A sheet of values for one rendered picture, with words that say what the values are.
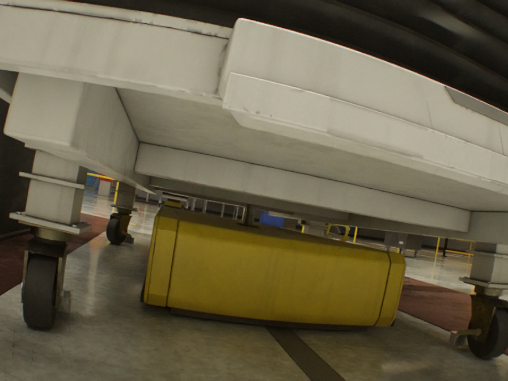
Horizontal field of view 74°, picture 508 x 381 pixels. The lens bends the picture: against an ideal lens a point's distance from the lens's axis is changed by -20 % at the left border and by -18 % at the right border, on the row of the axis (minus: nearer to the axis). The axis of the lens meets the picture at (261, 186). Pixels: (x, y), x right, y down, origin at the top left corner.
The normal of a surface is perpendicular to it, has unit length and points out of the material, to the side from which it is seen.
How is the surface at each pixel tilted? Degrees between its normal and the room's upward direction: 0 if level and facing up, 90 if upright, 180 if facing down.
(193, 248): 90
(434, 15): 129
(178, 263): 90
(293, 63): 90
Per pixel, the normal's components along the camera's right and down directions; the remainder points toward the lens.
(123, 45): 0.23, -0.03
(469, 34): 0.04, 0.58
